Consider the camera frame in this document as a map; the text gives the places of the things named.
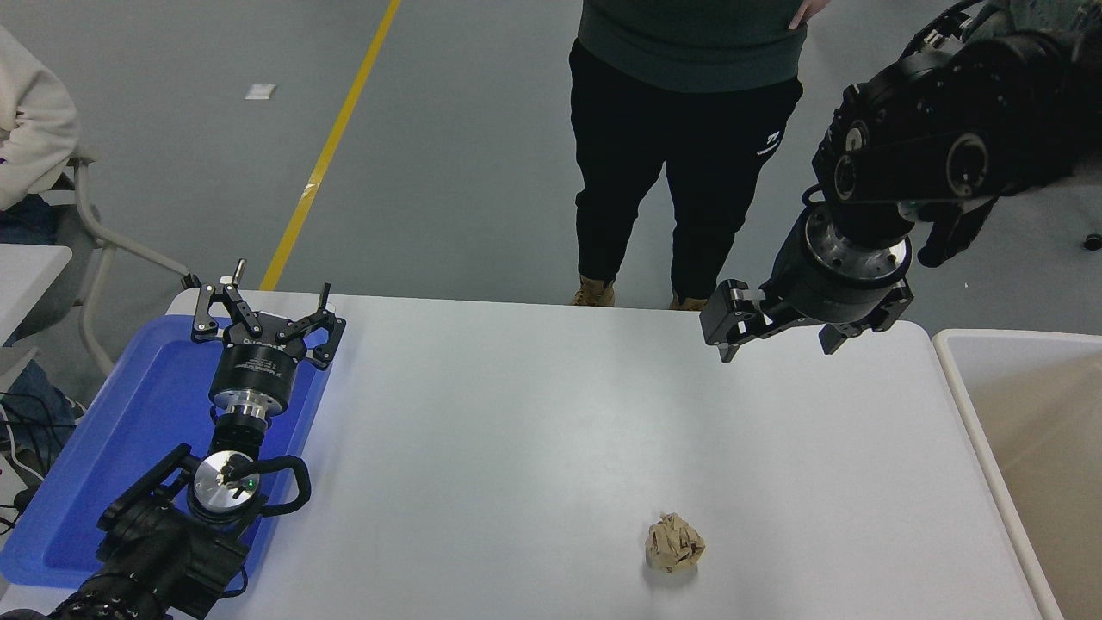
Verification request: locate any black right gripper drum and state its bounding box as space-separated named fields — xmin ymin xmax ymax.
xmin=761 ymin=212 xmax=914 ymax=328

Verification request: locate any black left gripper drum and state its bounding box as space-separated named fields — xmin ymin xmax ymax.
xmin=211 ymin=332 xmax=307 ymax=406

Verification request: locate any tan paper ball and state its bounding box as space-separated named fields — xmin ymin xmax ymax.
xmin=646 ymin=513 xmax=707 ymax=572

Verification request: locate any standing person's hand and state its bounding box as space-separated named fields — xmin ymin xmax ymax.
xmin=789 ymin=0 xmax=833 ymax=32

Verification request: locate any blue plastic tray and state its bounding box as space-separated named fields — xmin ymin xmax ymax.
xmin=0 ymin=314 xmax=332 ymax=589

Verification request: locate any standing person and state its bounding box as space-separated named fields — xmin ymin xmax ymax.
xmin=568 ymin=0 xmax=810 ymax=311

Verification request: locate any white side table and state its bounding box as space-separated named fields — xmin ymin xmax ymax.
xmin=0 ymin=245 xmax=74 ymax=345

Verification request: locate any large pale bin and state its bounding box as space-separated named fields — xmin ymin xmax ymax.
xmin=932 ymin=329 xmax=1102 ymax=620

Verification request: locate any dark blue bag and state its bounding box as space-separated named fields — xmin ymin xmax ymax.
xmin=0 ymin=358 xmax=87 ymax=470

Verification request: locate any seated person in white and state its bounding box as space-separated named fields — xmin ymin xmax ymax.
xmin=0 ymin=24 xmax=83 ymax=246

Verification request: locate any white frame chair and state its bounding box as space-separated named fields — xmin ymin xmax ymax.
xmin=17 ymin=146 xmax=201 ymax=380

